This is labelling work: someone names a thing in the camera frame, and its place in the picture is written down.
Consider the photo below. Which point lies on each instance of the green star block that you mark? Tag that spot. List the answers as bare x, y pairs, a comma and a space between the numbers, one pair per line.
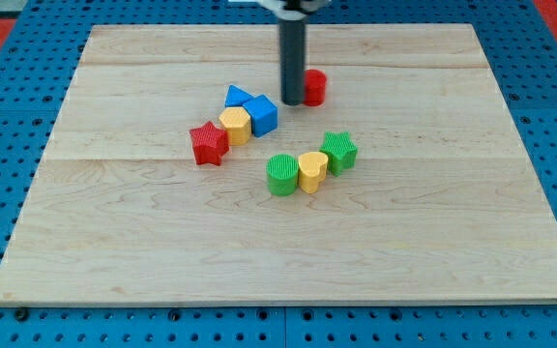
341, 151

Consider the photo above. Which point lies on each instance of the red star block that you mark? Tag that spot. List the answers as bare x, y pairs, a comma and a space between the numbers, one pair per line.
209, 144

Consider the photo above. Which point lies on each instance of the green cylinder block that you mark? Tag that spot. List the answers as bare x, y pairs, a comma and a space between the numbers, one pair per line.
282, 174

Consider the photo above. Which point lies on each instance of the yellow heart block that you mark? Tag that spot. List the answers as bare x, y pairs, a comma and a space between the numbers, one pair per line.
312, 170

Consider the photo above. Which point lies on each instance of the blue cube block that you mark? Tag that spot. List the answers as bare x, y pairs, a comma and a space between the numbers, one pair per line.
263, 114

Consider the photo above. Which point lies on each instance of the yellow hexagon block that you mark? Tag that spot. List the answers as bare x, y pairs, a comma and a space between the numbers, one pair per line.
237, 123

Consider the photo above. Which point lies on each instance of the blue triangle block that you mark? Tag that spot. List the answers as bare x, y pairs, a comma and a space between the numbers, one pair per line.
235, 96

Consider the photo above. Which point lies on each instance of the red cylinder block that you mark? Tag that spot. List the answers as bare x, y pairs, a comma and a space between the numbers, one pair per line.
315, 87

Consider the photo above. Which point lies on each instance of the light wooden board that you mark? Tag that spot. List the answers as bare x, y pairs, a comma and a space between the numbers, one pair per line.
442, 206

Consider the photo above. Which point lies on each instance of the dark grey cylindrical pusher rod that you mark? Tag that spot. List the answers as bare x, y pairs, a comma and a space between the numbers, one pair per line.
292, 59

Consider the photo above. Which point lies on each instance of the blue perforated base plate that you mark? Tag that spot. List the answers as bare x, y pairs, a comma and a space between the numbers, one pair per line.
37, 63

